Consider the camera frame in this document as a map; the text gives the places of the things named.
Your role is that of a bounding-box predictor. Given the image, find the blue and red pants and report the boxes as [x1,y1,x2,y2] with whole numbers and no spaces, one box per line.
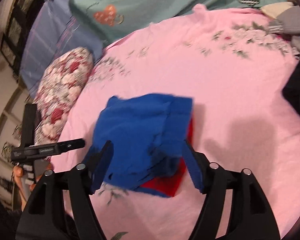
[83,94,193,198]

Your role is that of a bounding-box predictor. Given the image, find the person's left hand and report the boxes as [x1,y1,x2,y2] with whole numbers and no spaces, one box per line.
[13,166,36,211]

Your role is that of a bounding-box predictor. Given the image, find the red floral quilt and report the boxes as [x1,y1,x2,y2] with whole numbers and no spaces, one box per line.
[34,47,93,145]

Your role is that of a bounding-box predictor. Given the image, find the blue plaid pillow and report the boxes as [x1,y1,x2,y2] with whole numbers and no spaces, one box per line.
[20,0,103,98]

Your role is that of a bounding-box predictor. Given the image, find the pink floral bed sheet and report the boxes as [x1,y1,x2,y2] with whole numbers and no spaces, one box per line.
[60,4,300,236]

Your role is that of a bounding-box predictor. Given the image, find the grey garment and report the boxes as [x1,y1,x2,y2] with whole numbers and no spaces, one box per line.
[268,5,300,51]

